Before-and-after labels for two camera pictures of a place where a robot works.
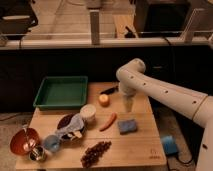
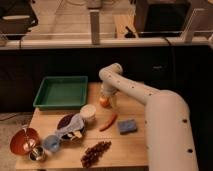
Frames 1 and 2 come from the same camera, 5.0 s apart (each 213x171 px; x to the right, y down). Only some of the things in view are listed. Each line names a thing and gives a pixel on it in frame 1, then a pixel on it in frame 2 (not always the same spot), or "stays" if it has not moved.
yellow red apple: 104,100 stays
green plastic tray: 62,93 stays
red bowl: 23,141 stays
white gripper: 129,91 -> 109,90
